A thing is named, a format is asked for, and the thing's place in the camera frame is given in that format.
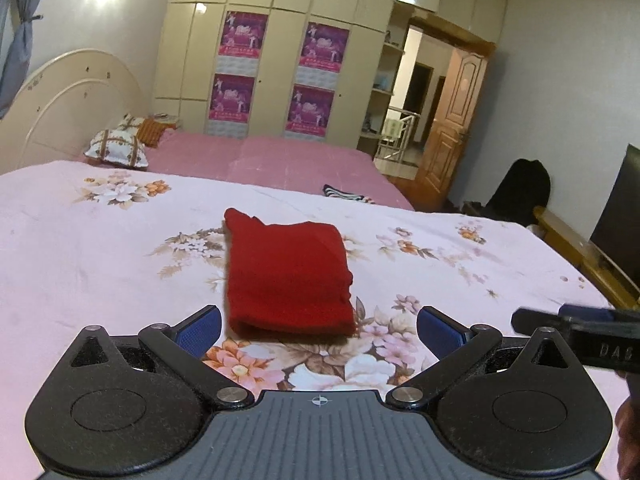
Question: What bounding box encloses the black white striped cloth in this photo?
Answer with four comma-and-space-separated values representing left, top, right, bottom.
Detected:
322, 184, 377, 205

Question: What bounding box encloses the white chair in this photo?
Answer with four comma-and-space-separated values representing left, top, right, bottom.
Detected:
375, 107, 419, 162

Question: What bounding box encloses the cream wardrobe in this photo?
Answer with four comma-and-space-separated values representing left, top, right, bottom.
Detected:
152, 0, 508, 157

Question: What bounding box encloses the person's right hand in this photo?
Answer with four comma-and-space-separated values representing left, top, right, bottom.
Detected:
615, 397, 640, 480

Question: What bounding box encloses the black backpack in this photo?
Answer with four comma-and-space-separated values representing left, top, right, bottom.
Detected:
484, 158, 551, 226

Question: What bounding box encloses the wooden door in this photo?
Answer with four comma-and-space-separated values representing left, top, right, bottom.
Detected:
415, 45, 489, 212

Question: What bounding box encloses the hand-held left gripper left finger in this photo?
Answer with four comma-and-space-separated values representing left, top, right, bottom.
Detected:
70, 305, 254, 408

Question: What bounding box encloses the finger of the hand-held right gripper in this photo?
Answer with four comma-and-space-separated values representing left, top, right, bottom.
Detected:
559, 304, 640, 325
511, 308, 574, 336

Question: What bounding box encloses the pink bed sheet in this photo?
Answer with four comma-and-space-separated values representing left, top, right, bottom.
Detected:
70, 130, 417, 212

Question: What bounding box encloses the black television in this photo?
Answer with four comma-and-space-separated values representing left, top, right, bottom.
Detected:
589, 144, 640, 307

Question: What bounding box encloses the blue grey curtain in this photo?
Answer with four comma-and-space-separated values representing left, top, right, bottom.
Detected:
0, 0, 49, 122

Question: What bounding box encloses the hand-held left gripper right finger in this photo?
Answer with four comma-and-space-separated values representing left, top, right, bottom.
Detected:
385, 305, 571, 409

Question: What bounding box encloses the orange striped pillow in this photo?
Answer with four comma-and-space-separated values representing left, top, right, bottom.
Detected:
136, 118, 177, 150

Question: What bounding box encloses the floral pink blanket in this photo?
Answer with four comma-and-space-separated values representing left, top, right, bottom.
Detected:
0, 160, 640, 480

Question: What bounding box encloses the large brown patterned pillow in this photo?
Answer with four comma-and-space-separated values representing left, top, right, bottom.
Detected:
84, 129, 150, 169

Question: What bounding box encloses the purple wall poster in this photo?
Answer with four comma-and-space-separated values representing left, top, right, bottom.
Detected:
298, 22, 350, 89
285, 85, 335, 140
207, 74, 256, 136
218, 11, 269, 79

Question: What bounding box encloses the red knit garment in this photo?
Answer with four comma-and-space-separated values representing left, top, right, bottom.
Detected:
223, 207, 357, 337

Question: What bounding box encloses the cream bed headboard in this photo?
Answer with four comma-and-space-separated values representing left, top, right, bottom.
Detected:
0, 49, 146, 176

